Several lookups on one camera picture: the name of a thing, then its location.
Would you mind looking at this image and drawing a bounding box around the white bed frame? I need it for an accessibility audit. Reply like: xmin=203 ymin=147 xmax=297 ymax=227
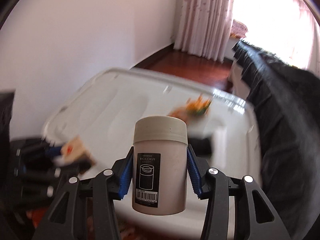
xmin=228 ymin=61 xmax=250 ymax=100

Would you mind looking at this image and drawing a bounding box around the folded pink quilt stack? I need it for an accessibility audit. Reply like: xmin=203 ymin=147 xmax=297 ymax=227
xmin=230 ymin=20 xmax=248 ymax=39

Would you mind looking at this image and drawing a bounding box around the orange toy dinosaur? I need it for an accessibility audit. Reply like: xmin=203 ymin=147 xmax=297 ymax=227
xmin=168 ymin=95 xmax=212 ymax=123

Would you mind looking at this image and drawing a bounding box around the white cylindrical holder canister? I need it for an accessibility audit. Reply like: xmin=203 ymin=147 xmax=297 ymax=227
xmin=132 ymin=116 xmax=188 ymax=216

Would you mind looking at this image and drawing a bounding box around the pink patterned curtain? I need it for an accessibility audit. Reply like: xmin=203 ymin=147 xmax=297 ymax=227
xmin=174 ymin=0 xmax=234 ymax=62

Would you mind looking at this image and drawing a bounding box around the dark bed blanket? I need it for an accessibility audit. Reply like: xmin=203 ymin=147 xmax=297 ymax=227
xmin=233 ymin=41 xmax=319 ymax=239

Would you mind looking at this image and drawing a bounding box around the white plastic storage box lid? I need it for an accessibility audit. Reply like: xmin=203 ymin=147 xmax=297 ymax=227
xmin=41 ymin=67 xmax=263 ymax=230

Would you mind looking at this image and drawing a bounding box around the small wooden cube box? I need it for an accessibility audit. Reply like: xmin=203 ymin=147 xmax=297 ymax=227
xmin=60 ymin=135 xmax=97 ymax=174

